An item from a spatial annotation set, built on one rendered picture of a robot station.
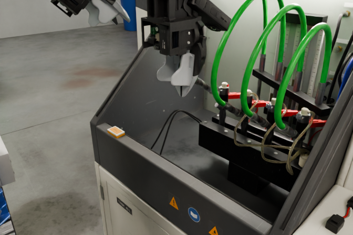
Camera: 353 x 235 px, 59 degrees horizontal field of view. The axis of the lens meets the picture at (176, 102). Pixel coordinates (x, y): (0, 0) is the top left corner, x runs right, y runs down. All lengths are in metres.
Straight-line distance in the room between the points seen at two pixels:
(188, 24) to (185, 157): 0.63
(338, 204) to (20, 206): 1.95
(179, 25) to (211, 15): 0.08
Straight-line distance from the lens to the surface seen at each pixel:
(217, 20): 0.57
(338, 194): 0.77
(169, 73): 0.57
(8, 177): 0.93
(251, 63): 0.67
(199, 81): 0.80
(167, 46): 0.50
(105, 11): 0.72
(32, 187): 2.44
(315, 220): 0.69
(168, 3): 0.50
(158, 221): 0.95
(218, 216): 0.73
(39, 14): 7.32
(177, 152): 1.09
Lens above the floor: 1.44
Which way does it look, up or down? 25 degrees down
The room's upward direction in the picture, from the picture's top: straight up
